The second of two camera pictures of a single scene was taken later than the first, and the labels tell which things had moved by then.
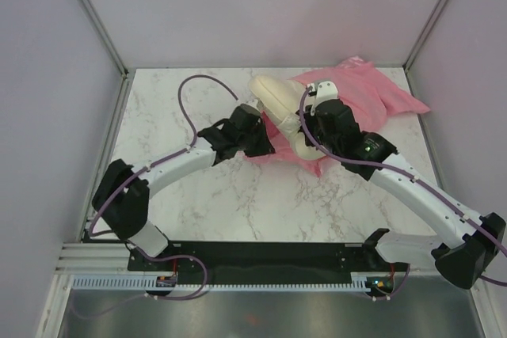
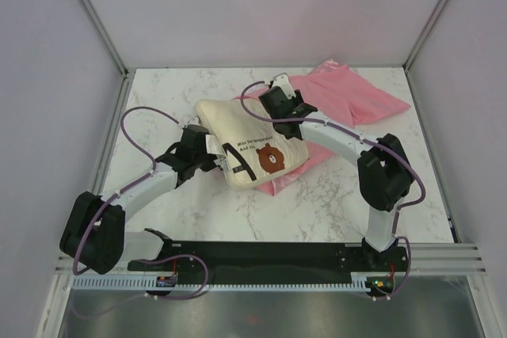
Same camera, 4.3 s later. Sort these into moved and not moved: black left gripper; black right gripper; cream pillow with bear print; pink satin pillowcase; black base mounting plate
Moved: pink satin pillowcase; cream pillow with bear print; black right gripper; black left gripper
Not moved: black base mounting plate
